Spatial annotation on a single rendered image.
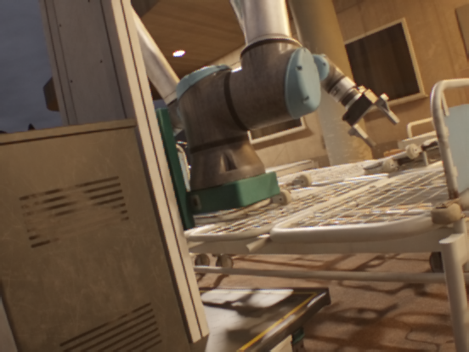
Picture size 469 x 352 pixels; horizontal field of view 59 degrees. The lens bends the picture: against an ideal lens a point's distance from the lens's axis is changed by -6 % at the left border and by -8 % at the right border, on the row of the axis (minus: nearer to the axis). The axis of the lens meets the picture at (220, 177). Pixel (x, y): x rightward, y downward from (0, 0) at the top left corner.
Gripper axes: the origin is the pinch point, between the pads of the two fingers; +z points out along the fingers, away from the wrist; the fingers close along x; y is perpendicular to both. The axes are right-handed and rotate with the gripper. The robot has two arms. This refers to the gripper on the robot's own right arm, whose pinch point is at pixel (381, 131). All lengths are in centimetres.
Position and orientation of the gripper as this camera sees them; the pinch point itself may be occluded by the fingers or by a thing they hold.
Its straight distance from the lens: 157.8
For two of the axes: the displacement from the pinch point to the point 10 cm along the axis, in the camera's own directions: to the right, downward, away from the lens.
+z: 6.3, 7.5, -2.2
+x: 3.8, -5.4, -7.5
